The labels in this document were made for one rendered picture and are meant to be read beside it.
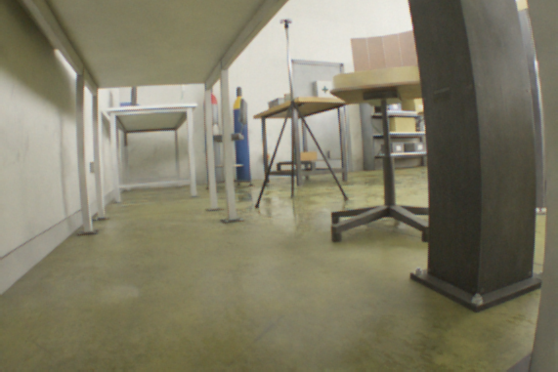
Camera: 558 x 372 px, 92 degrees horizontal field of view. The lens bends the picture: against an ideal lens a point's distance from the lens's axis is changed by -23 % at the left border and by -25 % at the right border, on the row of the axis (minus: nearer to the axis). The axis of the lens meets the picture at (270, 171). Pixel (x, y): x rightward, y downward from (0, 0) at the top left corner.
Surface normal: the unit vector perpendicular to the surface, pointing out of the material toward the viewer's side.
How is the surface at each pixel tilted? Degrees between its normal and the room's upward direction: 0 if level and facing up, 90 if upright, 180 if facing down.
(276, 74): 90
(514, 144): 90
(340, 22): 90
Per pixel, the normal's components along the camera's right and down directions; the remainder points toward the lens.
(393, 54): -0.54, 0.06
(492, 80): 0.18, 0.02
